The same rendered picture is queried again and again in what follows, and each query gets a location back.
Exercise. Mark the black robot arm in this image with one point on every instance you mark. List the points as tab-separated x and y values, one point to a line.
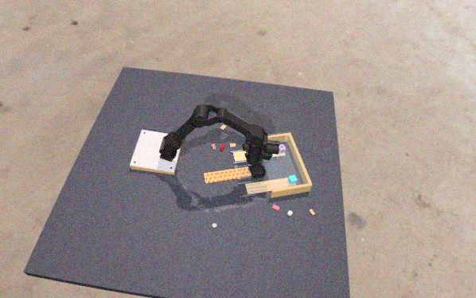
255	135

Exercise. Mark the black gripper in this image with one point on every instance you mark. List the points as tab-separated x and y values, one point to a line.
257	170

